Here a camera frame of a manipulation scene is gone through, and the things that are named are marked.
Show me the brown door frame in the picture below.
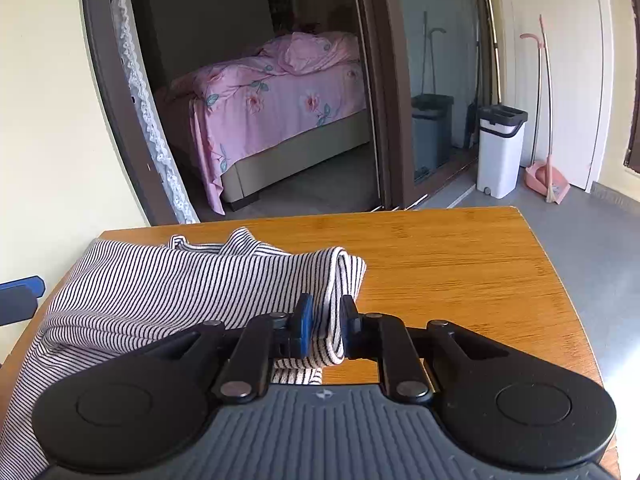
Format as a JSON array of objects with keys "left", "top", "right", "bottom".
[{"left": 77, "top": 0, "right": 182, "bottom": 226}]

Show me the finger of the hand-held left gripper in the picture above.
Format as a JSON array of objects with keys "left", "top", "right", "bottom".
[{"left": 0, "top": 275, "right": 47, "bottom": 327}]

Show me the beige bed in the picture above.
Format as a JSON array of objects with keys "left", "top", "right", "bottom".
[{"left": 152, "top": 85, "right": 374, "bottom": 213}]

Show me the mop handle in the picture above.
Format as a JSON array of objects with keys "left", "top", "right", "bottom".
[{"left": 481, "top": 0, "right": 502, "bottom": 107}]

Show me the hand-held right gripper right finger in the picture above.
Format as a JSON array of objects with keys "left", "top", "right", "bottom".
[{"left": 340, "top": 296, "right": 506, "bottom": 406}]

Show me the white door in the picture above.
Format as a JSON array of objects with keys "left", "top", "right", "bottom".
[{"left": 500, "top": 0, "right": 617, "bottom": 192}]

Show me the broom with wooden stick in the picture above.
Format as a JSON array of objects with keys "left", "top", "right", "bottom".
[{"left": 538, "top": 15, "right": 565, "bottom": 204}]

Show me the brown sliding glass door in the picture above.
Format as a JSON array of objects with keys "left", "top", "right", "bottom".
[{"left": 350, "top": 0, "right": 503, "bottom": 211}]

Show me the bed with pink bedding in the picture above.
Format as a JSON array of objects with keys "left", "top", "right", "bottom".
[{"left": 167, "top": 30, "right": 369, "bottom": 216}]

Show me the white mop bucket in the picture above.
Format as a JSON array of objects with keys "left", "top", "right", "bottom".
[{"left": 475, "top": 104, "right": 529, "bottom": 200}]

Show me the pink broom and dustpan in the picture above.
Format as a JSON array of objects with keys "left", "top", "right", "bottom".
[{"left": 520, "top": 32, "right": 571, "bottom": 204}]

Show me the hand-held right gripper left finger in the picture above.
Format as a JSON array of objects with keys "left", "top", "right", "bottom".
[{"left": 145, "top": 294, "right": 314, "bottom": 404}]

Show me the black and white striped shirt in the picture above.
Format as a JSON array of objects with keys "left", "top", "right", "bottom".
[{"left": 0, "top": 227, "right": 368, "bottom": 471}]

